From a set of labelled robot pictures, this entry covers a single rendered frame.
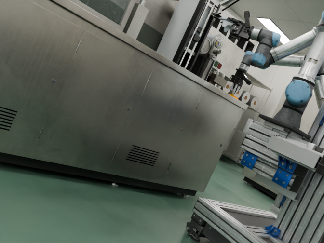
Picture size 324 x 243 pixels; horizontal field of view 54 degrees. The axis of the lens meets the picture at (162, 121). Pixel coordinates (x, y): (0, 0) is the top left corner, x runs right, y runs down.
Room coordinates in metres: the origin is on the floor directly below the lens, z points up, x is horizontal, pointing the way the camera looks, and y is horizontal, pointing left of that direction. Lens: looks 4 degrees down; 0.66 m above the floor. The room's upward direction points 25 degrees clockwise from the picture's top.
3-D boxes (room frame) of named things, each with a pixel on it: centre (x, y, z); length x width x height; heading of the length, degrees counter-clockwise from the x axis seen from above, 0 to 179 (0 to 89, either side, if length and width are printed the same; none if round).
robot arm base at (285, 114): (1.83, -0.64, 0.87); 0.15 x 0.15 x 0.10
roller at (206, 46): (2.63, 0.02, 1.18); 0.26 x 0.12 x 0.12; 42
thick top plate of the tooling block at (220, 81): (2.86, -0.17, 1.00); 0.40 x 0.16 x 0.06; 42
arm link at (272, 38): (1.82, -0.35, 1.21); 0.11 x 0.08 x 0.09; 66
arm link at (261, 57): (1.83, -0.35, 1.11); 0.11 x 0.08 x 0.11; 156
